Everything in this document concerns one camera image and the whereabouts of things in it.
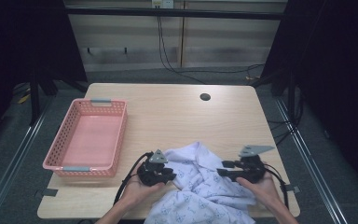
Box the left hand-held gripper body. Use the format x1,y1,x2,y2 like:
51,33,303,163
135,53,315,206
136,148,172,188

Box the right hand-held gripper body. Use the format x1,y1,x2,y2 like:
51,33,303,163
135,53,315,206
233,144,276,185

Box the light purple printed garment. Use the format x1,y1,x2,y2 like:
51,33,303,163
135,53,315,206
143,141,257,224

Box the pink perforated plastic basket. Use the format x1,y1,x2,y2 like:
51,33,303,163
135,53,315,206
42,98,129,178

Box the person's left hand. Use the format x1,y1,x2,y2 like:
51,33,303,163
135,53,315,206
120,172,166,210

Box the person's right hand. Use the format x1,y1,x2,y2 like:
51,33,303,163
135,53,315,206
236,172,282,210

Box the grey tape strip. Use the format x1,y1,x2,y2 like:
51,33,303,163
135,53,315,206
281,184,301,194
34,188,59,199

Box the black metal stand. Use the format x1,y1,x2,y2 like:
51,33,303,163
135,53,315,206
29,71,41,127
287,71,296,123

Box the black curtain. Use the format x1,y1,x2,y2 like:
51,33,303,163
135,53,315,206
260,0,358,200
0,0,88,150

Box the small yellow object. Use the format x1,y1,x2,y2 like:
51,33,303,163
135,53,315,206
18,92,32,105

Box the black horizontal metal bar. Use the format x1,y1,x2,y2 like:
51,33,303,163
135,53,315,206
64,7,285,21

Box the left hand-held gripper black cable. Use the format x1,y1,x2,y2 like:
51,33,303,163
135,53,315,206
113,151,154,206

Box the hand-held gripper black cable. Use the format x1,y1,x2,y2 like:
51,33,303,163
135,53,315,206
262,162,291,210
113,151,154,206

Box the right hand-held gripper black cable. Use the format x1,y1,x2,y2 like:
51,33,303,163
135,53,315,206
262,162,291,210

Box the black floor cables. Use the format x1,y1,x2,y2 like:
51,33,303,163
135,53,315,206
267,118,296,147

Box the metal floor rail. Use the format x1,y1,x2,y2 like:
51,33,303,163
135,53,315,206
0,102,52,224
274,97,349,224

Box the long black wall cable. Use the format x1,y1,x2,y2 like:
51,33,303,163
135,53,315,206
157,7,265,85

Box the white wall outlet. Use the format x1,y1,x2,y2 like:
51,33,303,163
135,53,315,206
151,0,175,9

